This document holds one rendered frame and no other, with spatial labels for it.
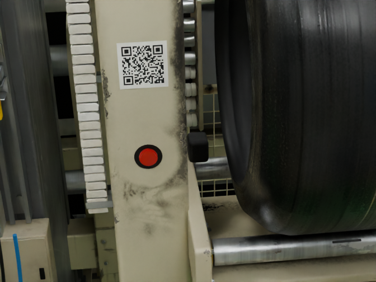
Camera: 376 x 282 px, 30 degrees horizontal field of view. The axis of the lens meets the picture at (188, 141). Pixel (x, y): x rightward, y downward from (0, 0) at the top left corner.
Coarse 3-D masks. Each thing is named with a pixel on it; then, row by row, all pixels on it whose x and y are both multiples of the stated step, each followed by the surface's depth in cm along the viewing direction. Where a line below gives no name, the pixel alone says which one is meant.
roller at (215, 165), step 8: (208, 160) 141; (216, 160) 141; (224, 160) 141; (200, 168) 140; (208, 168) 140; (216, 168) 140; (224, 168) 140; (200, 176) 140; (208, 176) 141; (216, 176) 141; (224, 176) 141
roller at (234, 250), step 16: (224, 240) 117; (240, 240) 116; (256, 240) 116; (272, 240) 116; (288, 240) 116; (304, 240) 117; (320, 240) 117; (336, 240) 117; (352, 240) 117; (368, 240) 117; (224, 256) 115; (240, 256) 116; (256, 256) 116; (272, 256) 116; (288, 256) 116; (304, 256) 117; (320, 256) 117
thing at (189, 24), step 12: (192, 0) 145; (192, 12) 146; (192, 24) 146; (192, 36) 148; (192, 48) 159; (192, 60) 149; (192, 72) 152; (192, 84) 153; (192, 96) 156; (192, 108) 156; (192, 120) 156
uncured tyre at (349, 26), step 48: (240, 0) 139; (288, 0) 90; (336, 0) 89; (240, 48) 143; (288, 48) 90; (336, 48) 89; (240, 96) 143; (288, 96) 91; (336, 96) 90; (240, 144) 138; (288, 144) 94; (336, 144) 92; (240, 192) 117; (288, 192) 98; (336, 192) 98
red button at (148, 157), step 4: (148, 148) 113; (140, 152) 114; (144, 152) 113; (148, 152) 113; (152, 152) 113; (156, 152) 114; (140, 156) 113; (144, 156) 113; (148, 156) 113; (152, 156) 113; (156, 156) 114; (140, 160) 114; (144, 160) 114; (148, 160) 114; (152, 160) 114; (156, 160) 114; (144, 164) 114; (148, 164) 114; (152, 164) 114
